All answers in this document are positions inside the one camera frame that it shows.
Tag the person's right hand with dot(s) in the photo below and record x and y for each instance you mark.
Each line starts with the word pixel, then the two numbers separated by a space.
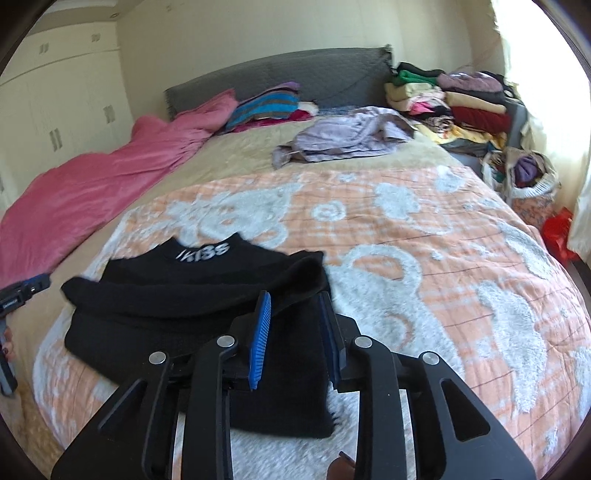
pixel 341 466

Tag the grey chair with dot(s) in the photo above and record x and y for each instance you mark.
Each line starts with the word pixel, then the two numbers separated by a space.
pixel 517 124

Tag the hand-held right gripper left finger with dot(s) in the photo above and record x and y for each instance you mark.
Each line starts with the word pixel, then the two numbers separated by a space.
pixel 258 341

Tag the grey headboard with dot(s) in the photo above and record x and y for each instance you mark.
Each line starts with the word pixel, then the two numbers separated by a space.
pixel 323 78

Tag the red bag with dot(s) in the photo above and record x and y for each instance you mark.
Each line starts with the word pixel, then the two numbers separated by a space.
pixel 558 233

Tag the striped folded cloth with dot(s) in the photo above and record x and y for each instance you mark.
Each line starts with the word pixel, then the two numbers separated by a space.
pixel 268 108

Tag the white curtain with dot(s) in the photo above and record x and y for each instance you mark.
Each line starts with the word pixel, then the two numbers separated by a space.
pixel 545 92

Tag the lilac garment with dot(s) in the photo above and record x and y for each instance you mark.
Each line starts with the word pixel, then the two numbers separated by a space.
pixel 346 134

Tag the pile of folded clothes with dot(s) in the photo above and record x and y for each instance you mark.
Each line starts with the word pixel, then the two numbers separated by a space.
pixel 471 115

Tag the orange white patterned blanket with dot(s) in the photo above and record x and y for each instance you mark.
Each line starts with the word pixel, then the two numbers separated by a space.
pixel 415 277

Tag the laundry basket with clothes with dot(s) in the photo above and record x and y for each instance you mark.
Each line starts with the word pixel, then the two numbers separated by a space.
pixel 526 170

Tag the person's left hand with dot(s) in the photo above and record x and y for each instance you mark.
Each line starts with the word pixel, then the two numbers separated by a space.
pixel 5 350

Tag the floral bag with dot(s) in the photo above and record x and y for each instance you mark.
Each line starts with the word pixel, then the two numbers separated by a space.
pixel 535 210

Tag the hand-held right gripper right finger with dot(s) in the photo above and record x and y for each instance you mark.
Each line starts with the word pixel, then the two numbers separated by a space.
pixel 330 341

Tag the black sweater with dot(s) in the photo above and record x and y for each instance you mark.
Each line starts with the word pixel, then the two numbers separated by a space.
pixel 161 300

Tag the cream wardrobe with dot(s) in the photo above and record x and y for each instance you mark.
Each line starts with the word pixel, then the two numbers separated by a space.
pixel 55 92

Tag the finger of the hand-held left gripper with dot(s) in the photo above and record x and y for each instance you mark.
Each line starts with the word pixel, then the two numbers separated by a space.
pixel 37 282

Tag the pink duvet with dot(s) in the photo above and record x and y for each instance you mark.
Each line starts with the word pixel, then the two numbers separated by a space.
pixel 92 184

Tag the beige bed sheet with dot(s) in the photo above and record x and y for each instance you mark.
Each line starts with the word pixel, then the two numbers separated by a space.
pixel 240 152

